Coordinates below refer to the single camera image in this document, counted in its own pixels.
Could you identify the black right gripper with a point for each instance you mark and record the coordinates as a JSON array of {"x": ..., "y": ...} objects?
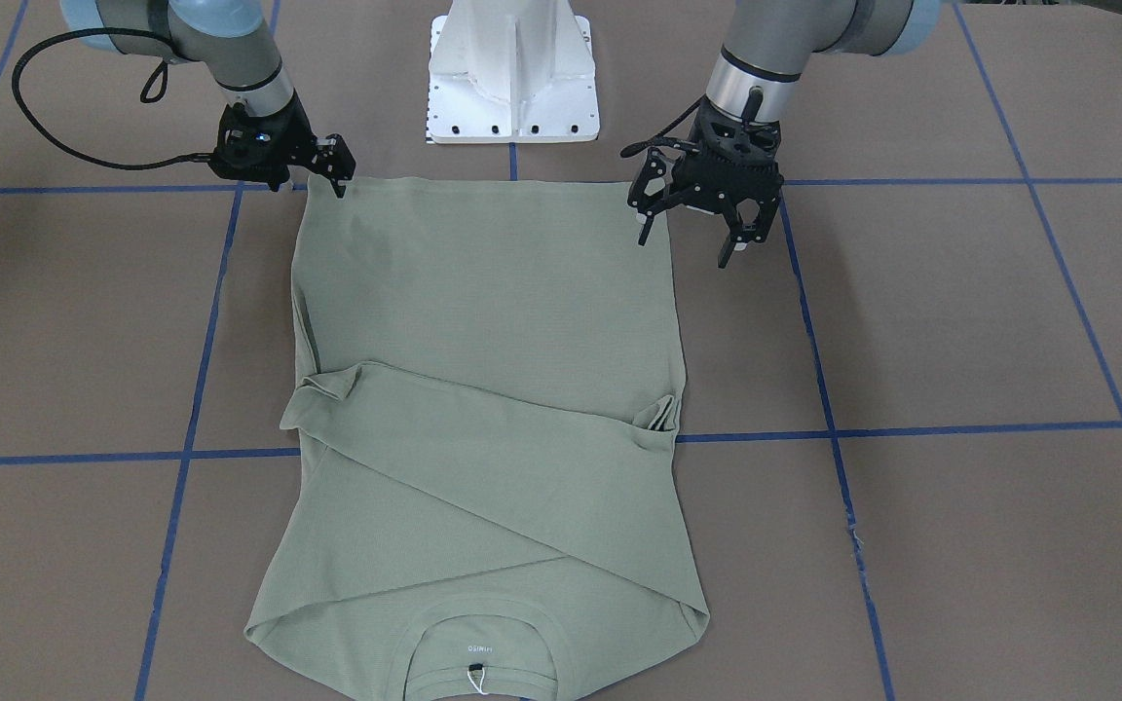
[{"x": 294, "y": 135}]

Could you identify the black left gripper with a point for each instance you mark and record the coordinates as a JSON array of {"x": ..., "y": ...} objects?
[{"x": 659, "y": 182}]

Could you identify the olive green long-sleeve shirt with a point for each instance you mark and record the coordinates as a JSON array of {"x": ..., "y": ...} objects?
[{"x": 488, "y": 391}]

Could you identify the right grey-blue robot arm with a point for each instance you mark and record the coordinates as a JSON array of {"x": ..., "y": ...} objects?
[{"x": 231, "y": 38}]

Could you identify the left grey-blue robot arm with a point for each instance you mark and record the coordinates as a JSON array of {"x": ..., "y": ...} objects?
[{"x": 766, "y": 50}]

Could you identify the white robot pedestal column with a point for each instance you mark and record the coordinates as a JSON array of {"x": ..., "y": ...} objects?
[{"x": 511, "y": 72}]

